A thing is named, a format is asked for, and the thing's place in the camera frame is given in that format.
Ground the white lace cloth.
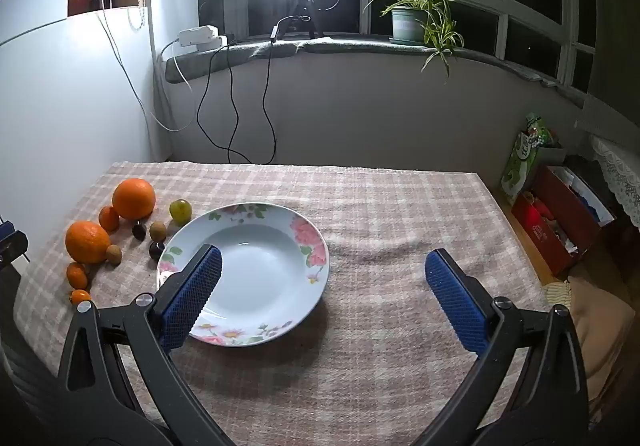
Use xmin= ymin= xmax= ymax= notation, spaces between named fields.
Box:
xmin=590 ymin=133 xmax=640 ymax=227

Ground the green plum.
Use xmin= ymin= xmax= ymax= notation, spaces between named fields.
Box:
xmin=169 ymin=198 xmax=193 ymax=222

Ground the potted spider plant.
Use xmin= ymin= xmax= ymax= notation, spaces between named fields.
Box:
xmin=360 ymin=0 xmax=466 ymax=84

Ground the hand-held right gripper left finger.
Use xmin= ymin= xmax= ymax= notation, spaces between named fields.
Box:
xmin=56 ymin=246 xmax=236 ymax=446

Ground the small tangerine with leaf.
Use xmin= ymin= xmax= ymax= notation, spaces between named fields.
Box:
xmin=66 ymin=262 xmax=90 ymax=289

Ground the thin white cable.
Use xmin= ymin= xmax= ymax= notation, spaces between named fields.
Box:
xmin=97 ymin=0 xmax=196 ymax=132

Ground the red cardboard box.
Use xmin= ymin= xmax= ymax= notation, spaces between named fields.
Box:
xmin=511 ymin=165 xmax=617 ymax=278

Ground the pink plaid tablecloth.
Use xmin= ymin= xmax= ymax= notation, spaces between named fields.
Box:
xmin=12 ymin=160 xmax=556 ymax=446

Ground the large orange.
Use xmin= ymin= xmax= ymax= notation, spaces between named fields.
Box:
xmin=65 ymin=221 xmax=111 ymax=264
xmin=112 ymin=178 xmax=157 ymax=220

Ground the black tripod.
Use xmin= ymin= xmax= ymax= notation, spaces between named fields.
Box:
xmin=292 ymin=0 xmax=326 ymax=40

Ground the white power strip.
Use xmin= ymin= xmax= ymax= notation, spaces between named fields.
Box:
xmin=177 ymin=26 xmax=228 ymax=49

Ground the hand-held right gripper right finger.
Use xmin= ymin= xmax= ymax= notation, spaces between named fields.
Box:
xmin=425 ymin=248 xmax=591 ymax=446

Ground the white window frame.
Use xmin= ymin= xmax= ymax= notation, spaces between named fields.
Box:
xmin=197 ymin=0 xmax=601 ymax=97

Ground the floral white plate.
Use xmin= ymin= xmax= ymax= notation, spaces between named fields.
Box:
xmin=156 ymin=202 xmax=331 ymax=348

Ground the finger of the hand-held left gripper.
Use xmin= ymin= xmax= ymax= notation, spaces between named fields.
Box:
xmin=0 ymin=218 xmax=30 ymax=272

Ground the black cable with inline controller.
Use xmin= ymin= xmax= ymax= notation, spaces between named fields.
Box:
xmin=260 ymin=15 xmax=313 ymax=164

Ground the green printed bag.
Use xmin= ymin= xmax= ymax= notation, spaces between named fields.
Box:
xmin=501 ymin=112 xmax=563 ymax=199

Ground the grey-green sill cushion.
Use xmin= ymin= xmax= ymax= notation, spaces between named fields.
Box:
xmin=160 ymin=37 xmax=588 ymax=107

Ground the beige cloth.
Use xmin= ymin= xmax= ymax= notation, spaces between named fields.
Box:
xmin=545 ymin=276 xmax=636 ymax=419

